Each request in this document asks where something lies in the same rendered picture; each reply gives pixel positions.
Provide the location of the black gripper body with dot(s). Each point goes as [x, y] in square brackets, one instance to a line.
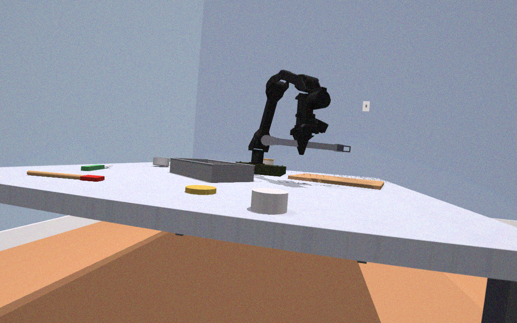
[303, 123]

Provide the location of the yellow round disc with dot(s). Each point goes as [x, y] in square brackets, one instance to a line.
[200, 190]

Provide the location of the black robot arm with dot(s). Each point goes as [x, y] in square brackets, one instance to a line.
[317, 98]

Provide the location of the light brown wooden board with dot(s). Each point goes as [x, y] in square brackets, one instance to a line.
[360, 183]

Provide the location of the grey cylinder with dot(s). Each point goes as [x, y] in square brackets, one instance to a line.
[269, 201]

